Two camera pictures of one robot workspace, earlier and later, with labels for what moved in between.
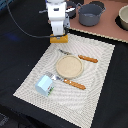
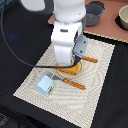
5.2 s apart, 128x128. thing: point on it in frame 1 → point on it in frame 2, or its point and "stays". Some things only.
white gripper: (57, 15) → (69, 42)
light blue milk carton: (45, 85) stays
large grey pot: (89, 15) stays
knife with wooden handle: (80, 56) stays
